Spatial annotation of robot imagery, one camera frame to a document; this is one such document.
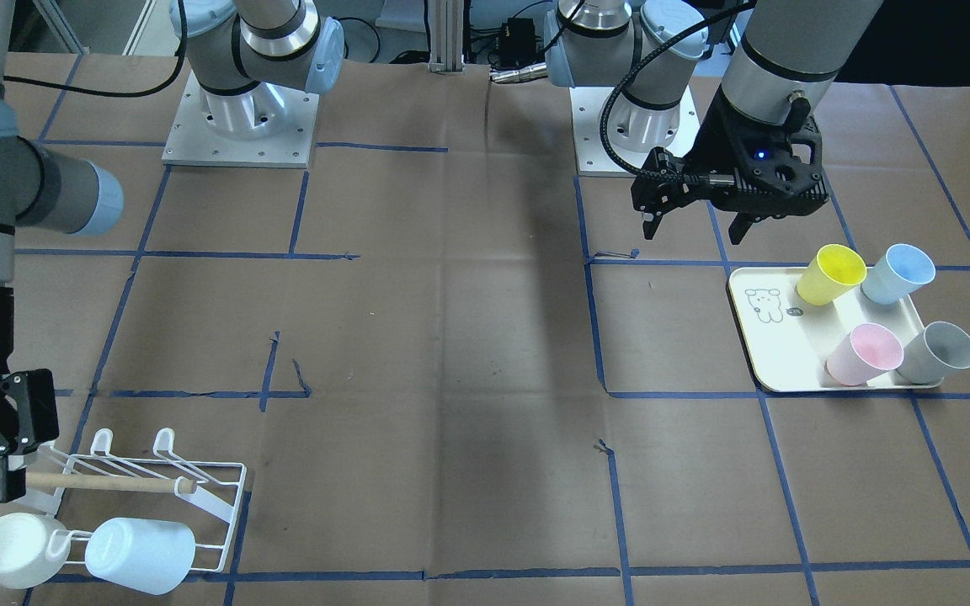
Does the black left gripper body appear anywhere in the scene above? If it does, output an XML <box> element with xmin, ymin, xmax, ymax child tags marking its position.
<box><xmin>670</xmin><ymin>155</ymin><xmax>830</xmax><ymax>215</ymax></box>

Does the pale green plastic cup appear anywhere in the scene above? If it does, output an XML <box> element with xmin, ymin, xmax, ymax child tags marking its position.
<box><xmin>0</xmin><ymin>513</ymin><xmax>70</xmax><ymax>589</ymax></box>

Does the light blue plastic cup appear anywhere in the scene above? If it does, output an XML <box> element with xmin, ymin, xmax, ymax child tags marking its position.
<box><xmin>84</xmin><ymin>517</ymin><xmax>196</xmax><ymax>595</ymax></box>

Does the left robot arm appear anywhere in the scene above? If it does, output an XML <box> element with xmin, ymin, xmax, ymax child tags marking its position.
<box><xmin>542</xmin><ymin>1</ymin><xmax>882</xmax><ymax>244</ymax></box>

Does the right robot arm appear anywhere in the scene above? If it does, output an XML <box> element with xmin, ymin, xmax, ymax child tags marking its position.
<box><xmin>0</xmin><ymin>1</ymin><xmax>346</xmax><ymax>503</ymax></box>

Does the yellow plastic cup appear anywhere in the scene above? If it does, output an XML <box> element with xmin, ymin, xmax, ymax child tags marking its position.
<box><xmin>797</xmin><ymin>244</ymin><xmax>867</xmax><ymax>306</ymax></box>

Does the pink plastic cup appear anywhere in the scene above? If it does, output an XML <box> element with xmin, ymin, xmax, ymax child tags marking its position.
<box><xmin>825</xmin><ymin>322</ymin><xmax>904</xmax><ymax>386</ymax></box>

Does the grey plastic cup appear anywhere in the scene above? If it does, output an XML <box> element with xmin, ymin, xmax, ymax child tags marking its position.
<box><xmin>897</xmin><ymin>321</ymin><xmax>970</xmax><ymax>384</ymax></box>

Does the cream plastic tray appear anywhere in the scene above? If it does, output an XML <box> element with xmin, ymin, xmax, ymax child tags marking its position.
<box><xmin>727</xmin><ymin>266</ymin><xmax>926</xmax><ymax>392</ymax></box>

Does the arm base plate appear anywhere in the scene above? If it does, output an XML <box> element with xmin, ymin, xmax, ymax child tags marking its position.
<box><xmin>569</xmin><ymin>84</ymin><xmax>713</xmax><ymax>179</ymax></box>
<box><xmin>162</xmin><ymin>74</ymin><xmax>321</xmax><ymax>169</ymax></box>

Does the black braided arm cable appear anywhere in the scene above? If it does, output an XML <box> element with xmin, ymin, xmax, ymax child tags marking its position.
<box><xmin>601</xmin><ymin>0</ymin><xmax>755</xmax><ymax>173</ymax></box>

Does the white wire cup rack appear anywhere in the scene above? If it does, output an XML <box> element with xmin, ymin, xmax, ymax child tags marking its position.
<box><xmin>0</xmin><ymin>428</ymin><xmax>253</xmax><ymax>577</ymax></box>

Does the aluminium frame post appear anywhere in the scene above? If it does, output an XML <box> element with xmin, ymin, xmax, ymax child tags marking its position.
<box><xmin>423</xmin><ymin>0</ymin><xmax>470</xmax><ymax>73</ymax></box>

